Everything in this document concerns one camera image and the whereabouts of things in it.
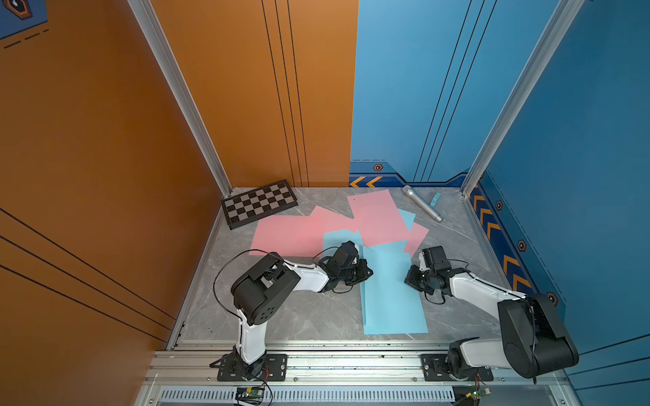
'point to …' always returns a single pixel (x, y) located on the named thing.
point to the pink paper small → (327, 221)
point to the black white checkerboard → (250, 206)
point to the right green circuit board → (469, 395)
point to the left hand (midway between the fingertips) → (377, 269)
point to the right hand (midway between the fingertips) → (404, 279)
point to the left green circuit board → (250, 395)
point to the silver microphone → (423, 202)
